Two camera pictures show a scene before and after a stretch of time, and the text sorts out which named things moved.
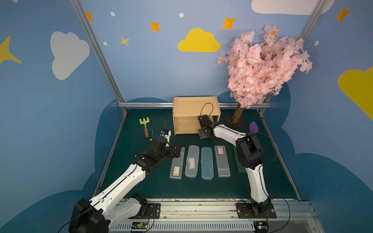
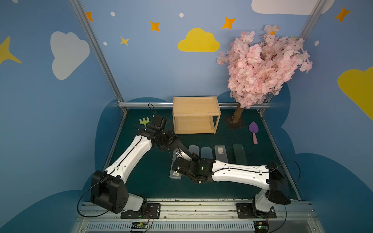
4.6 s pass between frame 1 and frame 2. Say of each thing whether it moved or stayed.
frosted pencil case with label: stayed
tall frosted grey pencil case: stayed
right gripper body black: moved
